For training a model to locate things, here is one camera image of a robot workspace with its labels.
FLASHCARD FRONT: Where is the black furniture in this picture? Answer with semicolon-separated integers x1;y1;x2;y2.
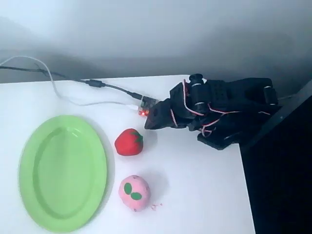
239;79;312;234

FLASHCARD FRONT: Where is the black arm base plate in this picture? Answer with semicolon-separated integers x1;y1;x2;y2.
196;130;241;151

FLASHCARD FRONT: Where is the black cable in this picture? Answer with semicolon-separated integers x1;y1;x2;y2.
0;65;144;100

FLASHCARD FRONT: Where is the pink peach toy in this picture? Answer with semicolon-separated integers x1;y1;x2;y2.
118;175;151;212

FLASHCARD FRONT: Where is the white cable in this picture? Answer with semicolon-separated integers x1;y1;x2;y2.
0;56;140;111

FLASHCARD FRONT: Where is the controller board with red light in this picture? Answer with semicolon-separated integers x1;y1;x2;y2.
137;96;159;118

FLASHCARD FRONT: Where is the red strawberry toy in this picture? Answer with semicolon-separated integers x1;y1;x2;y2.
114;128;144;156

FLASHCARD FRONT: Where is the green oval plate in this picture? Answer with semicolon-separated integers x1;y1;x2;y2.
18;115;108;233

